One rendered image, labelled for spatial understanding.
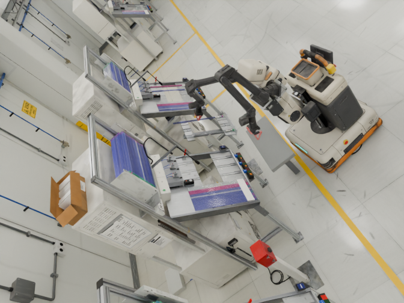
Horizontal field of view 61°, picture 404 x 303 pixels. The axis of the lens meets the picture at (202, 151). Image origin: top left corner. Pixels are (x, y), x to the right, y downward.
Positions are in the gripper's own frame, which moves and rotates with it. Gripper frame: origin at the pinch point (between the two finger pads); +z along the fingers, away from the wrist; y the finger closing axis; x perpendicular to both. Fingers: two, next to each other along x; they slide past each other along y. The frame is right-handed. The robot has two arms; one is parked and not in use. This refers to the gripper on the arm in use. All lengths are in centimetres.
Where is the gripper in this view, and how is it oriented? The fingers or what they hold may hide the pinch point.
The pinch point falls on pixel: (198, 119)
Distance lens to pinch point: 336.4
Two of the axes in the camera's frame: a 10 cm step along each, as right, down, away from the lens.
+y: 2.9, 5.9, -7.5
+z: -0.4, 8.0, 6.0
